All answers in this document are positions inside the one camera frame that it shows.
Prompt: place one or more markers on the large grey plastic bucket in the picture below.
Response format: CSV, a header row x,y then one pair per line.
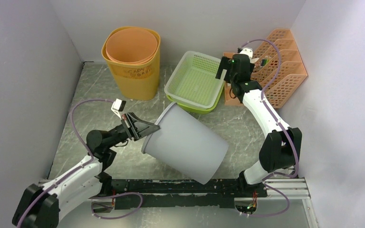
x,y
186,144

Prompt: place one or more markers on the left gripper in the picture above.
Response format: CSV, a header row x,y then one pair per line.
x,y
129,122

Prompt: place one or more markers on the green perforated tray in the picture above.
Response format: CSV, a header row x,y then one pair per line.
x,y
197,110

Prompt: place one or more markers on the orange plastic bucket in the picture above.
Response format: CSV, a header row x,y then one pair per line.
x,y
131,46

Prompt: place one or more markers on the yellow mesh waste basket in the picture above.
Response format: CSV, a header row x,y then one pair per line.
x,y
136,81

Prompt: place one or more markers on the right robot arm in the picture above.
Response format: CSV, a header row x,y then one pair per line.
x,y
281,147

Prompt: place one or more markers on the orange plastic file organizer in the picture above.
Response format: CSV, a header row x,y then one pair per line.
x,y
292,71

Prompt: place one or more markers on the aluminium frame rail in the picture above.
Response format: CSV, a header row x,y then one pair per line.
x,y
276,189

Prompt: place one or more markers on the white perforated tray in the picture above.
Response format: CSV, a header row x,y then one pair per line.
x,y
193,82

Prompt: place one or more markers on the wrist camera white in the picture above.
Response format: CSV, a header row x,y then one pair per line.
x,y
118,107
247,51

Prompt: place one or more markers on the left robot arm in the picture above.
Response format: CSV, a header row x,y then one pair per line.
x,y
44,206

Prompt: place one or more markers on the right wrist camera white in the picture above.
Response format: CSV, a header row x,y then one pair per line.
x,y
247,51

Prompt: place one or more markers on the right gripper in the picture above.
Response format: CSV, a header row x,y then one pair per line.
x,y
226,63

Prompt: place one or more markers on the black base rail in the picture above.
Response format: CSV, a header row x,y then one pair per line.
x,y
151,193

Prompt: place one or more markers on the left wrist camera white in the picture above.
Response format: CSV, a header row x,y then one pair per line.
x,y
118,107

